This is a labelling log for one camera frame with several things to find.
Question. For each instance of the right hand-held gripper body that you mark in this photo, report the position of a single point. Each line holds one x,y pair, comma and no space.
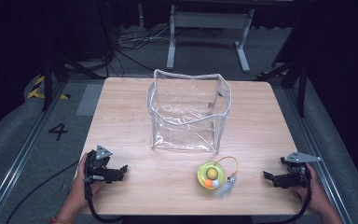
298,174

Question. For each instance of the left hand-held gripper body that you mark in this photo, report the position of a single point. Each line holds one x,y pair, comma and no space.
97,166

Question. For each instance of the green round cat toy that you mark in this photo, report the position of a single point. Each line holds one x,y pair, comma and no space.
211,174

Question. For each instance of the clear plastic bag white trim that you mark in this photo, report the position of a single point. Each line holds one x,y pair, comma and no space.
186,124

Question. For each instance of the person's right hand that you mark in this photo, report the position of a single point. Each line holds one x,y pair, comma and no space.
316,196

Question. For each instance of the person's left hand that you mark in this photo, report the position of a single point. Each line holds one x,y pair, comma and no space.
80,193

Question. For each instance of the black metal stand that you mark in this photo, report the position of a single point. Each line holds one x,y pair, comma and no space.
47,81
301,84

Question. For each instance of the aluminium floor rail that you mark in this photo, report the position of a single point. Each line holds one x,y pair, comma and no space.
21,155
317,143

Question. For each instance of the white metal desk frame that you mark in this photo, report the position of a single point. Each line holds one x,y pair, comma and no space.
209,20

